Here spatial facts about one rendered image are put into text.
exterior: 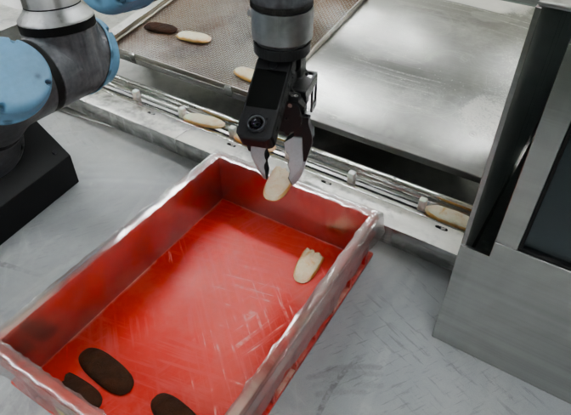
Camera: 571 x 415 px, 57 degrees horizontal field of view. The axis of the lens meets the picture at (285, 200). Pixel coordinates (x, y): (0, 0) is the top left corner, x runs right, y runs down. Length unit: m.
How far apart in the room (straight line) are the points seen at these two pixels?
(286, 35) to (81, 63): 0.39
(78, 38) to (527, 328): 0.76
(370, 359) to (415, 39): 0.80
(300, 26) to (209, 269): 0.42
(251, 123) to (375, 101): 0.55
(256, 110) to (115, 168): 0.54
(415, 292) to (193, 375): 0.36
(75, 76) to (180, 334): 0.43
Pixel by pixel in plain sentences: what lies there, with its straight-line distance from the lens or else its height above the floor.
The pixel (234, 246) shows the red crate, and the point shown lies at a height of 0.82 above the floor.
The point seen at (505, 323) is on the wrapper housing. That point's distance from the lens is 0.73.
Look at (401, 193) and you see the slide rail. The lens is 0.97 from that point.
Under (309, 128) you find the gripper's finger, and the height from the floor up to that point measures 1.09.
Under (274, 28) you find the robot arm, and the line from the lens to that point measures 0.63.
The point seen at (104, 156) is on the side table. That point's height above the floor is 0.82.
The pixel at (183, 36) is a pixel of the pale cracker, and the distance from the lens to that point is 1.40.
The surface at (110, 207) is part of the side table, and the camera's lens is 1.02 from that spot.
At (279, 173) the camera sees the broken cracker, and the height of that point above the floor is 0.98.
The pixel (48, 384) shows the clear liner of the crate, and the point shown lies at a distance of 0.68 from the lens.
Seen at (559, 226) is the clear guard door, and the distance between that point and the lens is 0.62.
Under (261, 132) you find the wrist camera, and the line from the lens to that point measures 0.62.
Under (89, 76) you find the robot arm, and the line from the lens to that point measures 0.91.
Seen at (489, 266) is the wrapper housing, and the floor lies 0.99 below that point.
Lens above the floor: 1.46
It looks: 41 degrees down
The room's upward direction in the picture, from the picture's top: straight up
